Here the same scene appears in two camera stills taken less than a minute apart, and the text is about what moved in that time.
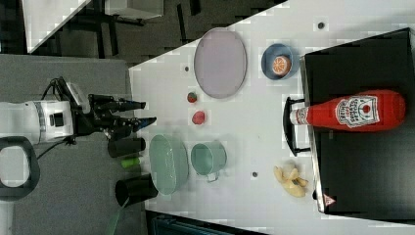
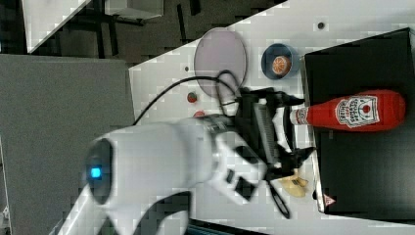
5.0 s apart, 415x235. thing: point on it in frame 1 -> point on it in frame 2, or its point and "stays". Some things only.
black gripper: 98,117 -> 255,123
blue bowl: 276,50 stays
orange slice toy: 281,66 stays
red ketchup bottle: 373,111 stays
